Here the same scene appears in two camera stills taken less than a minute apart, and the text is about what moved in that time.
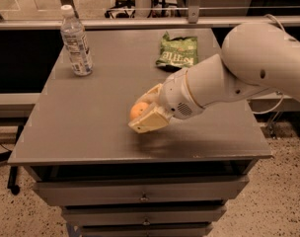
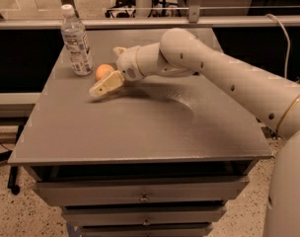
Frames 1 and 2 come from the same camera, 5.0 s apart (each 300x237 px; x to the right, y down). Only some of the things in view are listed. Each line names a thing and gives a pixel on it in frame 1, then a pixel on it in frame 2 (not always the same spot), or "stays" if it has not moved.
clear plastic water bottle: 76,43 stays
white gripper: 177,94 to 127,64
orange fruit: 137,109 to 103,70
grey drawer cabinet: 175,180 stays
